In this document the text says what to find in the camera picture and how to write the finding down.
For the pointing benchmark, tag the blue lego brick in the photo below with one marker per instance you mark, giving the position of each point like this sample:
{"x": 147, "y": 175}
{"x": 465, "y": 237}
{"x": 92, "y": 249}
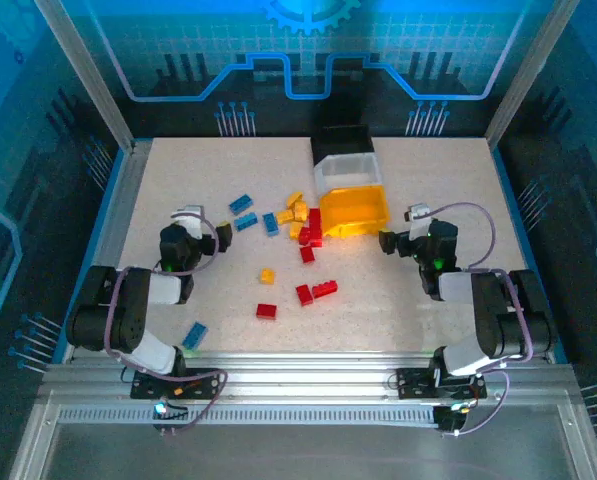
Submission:
{"x": 270, "y": 224}
{"x": 194, "y": 335}
{"x": 246, "y": 221}
{"x": 240, "y": 203}

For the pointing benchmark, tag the yellow plastic bin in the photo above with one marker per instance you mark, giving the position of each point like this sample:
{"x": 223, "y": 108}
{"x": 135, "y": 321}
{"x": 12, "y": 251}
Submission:
{"x": 353, "y": 210}

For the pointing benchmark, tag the yellow lego brick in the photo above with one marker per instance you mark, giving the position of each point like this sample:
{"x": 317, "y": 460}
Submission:
{"x": 284, "y": 217}
{"x": 301, "y": 211}
{"x": 296, "y": 230}
{"x": 267, "y": 276}
{"x": 295, "y": 198}

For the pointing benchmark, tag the red lego brick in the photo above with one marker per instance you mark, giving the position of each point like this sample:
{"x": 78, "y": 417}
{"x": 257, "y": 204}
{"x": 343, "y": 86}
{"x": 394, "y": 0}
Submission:
{"x": 304, "y": 236}
{"x": 315, "y": 221}
{"x": 266, "y": 311}
{"x": 325, "y": 289}
{"x": 304, "y": 295}
{"x": 307, "y": 254}

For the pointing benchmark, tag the clear plastic bin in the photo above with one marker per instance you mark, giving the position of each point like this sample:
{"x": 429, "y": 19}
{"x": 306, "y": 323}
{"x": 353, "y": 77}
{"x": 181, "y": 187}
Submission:
{"x": 348, "y": 167}

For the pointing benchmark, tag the black plastic bin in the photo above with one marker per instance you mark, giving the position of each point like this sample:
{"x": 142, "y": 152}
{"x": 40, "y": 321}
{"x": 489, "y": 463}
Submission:
{"x": 340, "y": 145}

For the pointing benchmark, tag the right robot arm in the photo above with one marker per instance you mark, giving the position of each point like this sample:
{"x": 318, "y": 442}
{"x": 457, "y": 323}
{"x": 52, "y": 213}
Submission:
{"x": 488, "y": 310}

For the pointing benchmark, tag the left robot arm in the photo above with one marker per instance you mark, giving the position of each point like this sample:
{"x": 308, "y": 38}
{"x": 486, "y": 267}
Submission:
{"x": 128, "y": 310}

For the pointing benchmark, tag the small black electronics box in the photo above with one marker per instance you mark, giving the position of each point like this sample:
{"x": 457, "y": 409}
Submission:
{"x": 164, "y": 411}
{"x": 448, "y": 419}

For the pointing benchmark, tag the grey metal plate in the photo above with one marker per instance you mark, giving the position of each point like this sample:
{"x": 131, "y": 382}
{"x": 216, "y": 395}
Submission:
{"x": 303, "y": 455}

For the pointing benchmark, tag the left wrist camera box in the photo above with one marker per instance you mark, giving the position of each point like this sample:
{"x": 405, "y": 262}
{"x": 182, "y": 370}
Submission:
{"x": 190, "y": 220}

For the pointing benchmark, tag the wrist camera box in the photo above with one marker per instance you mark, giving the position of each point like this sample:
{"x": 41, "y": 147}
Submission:
{"x": 190, "y": 220}
{"x": 420, "y": 212}

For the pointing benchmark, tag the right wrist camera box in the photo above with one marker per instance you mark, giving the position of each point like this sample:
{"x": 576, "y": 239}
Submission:
{"x": 420, "y": 212}

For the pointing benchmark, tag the aluminium side rail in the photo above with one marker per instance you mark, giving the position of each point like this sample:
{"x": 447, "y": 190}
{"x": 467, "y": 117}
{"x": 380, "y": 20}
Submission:
{"x": 112, "y": 240}

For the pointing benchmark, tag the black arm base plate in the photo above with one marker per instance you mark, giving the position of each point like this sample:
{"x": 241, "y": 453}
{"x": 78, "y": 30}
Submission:
{"x": 413, "y": 382}
{"x": 203, "y": 385}

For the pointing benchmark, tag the aluminium frame rail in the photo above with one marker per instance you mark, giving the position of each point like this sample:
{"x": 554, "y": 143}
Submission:
{"x": 303, "y": 375}

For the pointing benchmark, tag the aluminium frame post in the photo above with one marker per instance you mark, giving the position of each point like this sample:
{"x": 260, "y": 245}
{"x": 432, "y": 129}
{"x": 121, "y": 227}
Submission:
{"x": 528, "y": 75}
{"x": 85, "y": 75}

